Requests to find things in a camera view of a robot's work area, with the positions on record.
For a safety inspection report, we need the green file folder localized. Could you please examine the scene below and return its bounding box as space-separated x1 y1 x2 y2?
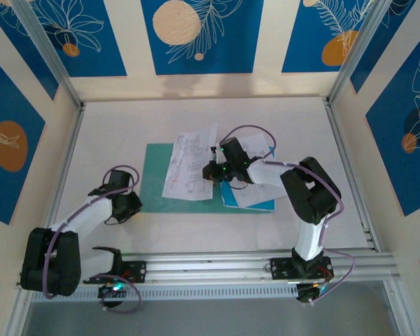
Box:
139 142 278 214

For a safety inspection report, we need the white printed paper sheet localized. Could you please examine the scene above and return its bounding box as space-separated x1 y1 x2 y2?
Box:
229 134 278 208
162 122 219 202

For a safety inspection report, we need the left black controller box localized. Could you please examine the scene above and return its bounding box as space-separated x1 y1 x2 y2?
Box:
97 279 129 309

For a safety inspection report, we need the black controller box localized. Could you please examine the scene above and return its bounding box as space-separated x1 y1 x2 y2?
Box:
97 279 129 309
295 282 326 305

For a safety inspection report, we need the right black controller box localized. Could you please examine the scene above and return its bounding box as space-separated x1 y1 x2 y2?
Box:
295 282 326 305

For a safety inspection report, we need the right thin black camera cable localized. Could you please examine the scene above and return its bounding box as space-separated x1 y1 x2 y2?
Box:
230 177 253 190

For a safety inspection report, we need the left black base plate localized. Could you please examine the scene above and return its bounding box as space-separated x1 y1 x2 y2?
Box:
83 260 148 285

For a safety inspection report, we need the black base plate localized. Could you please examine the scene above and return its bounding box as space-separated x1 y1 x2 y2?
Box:
269 256 334 281
83 260 148 285

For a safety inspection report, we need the aluminium side rail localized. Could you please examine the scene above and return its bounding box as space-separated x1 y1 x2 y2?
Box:
322 97 382 252
36 104 87 260

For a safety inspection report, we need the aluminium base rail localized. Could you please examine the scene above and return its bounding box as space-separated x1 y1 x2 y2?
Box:
15 248 397 290

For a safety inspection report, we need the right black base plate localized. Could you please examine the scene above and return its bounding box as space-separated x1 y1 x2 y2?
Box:
269 256 334 281

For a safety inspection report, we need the grey slotted cable duct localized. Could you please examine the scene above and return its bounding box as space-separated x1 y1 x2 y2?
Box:
29 283 300 302

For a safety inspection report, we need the short aluminium frame post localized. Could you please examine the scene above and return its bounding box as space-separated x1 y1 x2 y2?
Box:
5 286 34 336
383 279 412 336

